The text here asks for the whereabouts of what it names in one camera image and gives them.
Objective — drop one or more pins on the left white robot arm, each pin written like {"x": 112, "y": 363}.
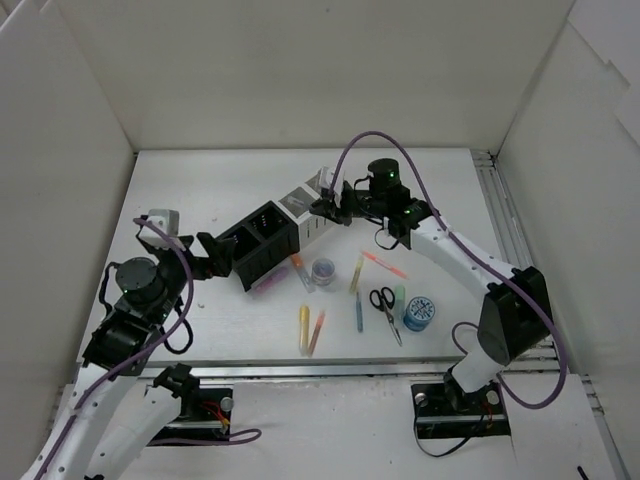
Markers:
{"x": 157, "y": 293}

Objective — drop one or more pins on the green highlighter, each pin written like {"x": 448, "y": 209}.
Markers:
{"x": 399, "y": 306}

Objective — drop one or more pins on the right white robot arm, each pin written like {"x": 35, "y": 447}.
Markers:
{"x": 515, "y": 312}

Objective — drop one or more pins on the black handled scissors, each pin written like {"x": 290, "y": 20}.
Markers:
{"x": 383, "y": 300}

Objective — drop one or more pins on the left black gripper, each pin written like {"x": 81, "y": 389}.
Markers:
{"x": 195, "y": 256}

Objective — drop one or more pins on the yellow thin pen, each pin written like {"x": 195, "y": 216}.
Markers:
{"x": 356, "y": 275}

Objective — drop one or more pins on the yellow cap highlighter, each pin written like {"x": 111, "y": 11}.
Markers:
{"x": 304, "y": 314}

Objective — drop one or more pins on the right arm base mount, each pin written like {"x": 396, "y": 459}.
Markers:
{"x": 445, "y": 419}

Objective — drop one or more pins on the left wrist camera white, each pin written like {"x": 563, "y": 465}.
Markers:
{"x": 165, "y": 220}

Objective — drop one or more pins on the blue thin pen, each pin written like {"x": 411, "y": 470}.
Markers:
{"x": 359, "y": 312}

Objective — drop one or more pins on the purple highlighter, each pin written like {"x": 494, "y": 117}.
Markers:
{"x": 270, "y": 280}

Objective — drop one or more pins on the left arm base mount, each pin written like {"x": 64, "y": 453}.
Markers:
{"x": 198, "y": 418}

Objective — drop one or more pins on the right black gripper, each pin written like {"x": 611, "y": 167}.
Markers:
{"x": 343, "y": 201}

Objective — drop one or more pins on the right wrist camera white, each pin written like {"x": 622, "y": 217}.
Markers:
{"x": 328, "y": 178}

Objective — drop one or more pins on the black two-slot organizer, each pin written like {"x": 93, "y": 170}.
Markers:
{"x": 263, "y": 239}

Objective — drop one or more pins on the orange short pen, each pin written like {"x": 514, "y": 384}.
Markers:
{"x": 316, "y": 333}

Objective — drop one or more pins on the orange thin pen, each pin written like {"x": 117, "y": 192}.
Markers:
{"x": 394, "y": 270}

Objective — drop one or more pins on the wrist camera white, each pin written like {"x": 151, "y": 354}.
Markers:
{"x": 328, "y": 178}
{"x": 165, "y": 220}

